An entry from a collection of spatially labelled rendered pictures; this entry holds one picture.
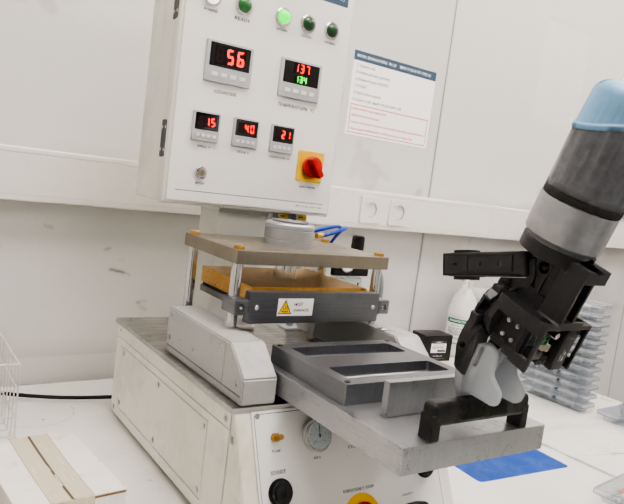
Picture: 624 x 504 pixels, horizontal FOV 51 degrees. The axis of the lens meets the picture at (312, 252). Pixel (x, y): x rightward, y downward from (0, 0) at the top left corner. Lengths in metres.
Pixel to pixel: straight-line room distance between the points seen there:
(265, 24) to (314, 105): 0.16
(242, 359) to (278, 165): 0.44
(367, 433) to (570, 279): 0.26
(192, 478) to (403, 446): 0.37
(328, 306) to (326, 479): 0.25
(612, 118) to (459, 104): 1.39
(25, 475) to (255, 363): 0.29
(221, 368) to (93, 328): 0.62
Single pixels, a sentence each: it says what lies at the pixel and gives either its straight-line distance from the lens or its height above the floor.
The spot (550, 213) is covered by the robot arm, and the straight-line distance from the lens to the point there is 0.63.
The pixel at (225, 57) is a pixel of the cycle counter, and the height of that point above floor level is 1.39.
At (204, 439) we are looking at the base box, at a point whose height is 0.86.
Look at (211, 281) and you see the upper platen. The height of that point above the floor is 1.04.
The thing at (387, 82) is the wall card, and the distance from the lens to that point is 1.78.
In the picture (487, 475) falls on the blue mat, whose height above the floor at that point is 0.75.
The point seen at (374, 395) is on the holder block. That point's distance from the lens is 0.77.
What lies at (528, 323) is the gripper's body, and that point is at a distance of 0.65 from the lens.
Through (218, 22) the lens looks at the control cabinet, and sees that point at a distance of 1.11.
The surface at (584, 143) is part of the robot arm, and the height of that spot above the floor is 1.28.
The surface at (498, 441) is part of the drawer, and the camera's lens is 0.77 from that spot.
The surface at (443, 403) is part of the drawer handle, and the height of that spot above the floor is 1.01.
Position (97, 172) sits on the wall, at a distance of 1.34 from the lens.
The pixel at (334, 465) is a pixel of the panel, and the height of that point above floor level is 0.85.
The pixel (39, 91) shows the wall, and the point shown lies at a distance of 1.36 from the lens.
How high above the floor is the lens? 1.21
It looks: 6 degrees down
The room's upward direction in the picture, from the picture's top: 7 degrees clockwise
